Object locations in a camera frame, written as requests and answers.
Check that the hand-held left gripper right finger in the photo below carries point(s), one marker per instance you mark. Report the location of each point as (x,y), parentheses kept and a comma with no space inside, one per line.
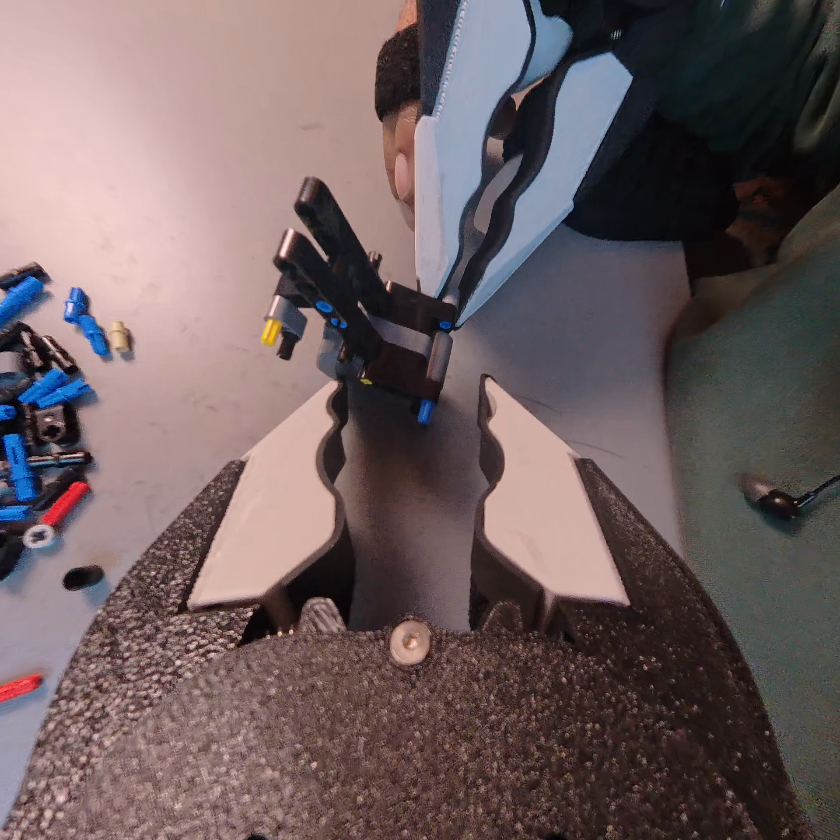
(551,525)

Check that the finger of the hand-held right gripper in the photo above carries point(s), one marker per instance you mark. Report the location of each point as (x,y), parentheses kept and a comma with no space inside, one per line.
(460,118)
(565,171)

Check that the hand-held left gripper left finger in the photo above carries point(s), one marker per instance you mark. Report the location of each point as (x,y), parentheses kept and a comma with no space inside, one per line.
(269,525)

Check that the black beam frame yellow pins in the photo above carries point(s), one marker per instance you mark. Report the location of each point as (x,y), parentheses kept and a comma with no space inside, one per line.
(355,282)

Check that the pile of small building bricks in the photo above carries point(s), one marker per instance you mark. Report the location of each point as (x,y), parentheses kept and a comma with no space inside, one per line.
(46,387)

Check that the person's right forearm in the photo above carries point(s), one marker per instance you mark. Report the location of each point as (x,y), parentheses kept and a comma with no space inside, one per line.
(735,66)

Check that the grey desk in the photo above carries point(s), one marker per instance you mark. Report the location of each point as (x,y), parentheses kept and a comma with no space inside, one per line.
(158,131)

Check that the person's right hand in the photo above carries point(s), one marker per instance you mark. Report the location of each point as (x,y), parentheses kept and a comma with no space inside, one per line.
(402,164)

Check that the black earphone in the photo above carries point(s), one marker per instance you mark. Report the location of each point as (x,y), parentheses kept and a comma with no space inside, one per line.
(768,496)

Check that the person's torso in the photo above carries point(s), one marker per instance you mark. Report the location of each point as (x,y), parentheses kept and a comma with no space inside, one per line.
(761,630)

